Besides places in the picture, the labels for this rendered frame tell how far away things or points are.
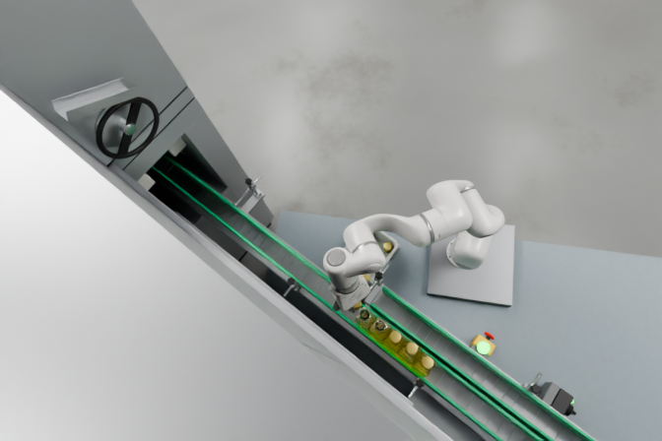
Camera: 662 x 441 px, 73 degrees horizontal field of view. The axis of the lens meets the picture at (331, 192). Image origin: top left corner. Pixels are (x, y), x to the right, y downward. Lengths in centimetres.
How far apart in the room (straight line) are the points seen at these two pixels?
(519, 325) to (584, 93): 191
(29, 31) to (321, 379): 106
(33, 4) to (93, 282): 83
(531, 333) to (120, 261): 162
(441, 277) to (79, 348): 150
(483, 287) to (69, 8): 161
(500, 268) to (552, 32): 216
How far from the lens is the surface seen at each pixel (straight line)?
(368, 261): 112
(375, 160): 292
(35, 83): 135
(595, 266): 207
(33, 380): 59
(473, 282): 188
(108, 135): 154
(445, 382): 173
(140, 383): 52
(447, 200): 121
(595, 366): 199
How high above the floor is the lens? 259
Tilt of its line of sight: 66 degrees down
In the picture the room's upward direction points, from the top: 16 degrees counter-clockwise
